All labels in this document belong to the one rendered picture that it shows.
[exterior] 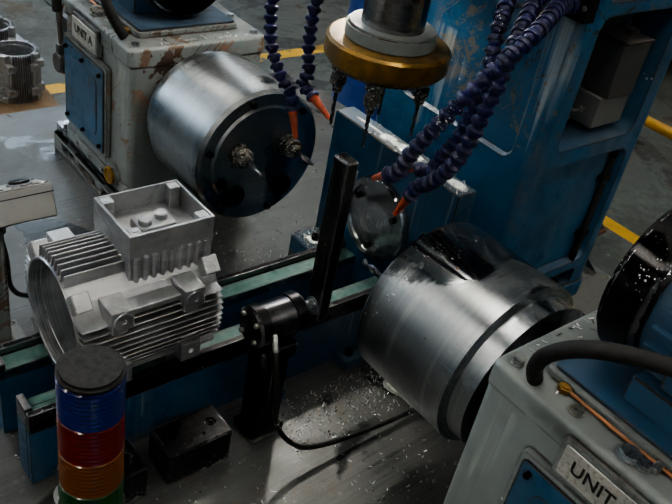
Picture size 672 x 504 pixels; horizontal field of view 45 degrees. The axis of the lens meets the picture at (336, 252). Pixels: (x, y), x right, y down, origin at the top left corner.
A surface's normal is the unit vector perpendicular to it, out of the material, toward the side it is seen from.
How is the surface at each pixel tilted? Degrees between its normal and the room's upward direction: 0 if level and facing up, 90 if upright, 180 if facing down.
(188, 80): 39
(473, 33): 90
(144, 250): 90
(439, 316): 51
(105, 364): 0
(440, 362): 70
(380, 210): 90
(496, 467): 89
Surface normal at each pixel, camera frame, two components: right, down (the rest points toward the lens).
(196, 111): -0.50, -0.33
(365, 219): -0.78, 0.25
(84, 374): 0.16, -0.81
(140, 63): 0.61, 0.54
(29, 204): 0.62, 0.14
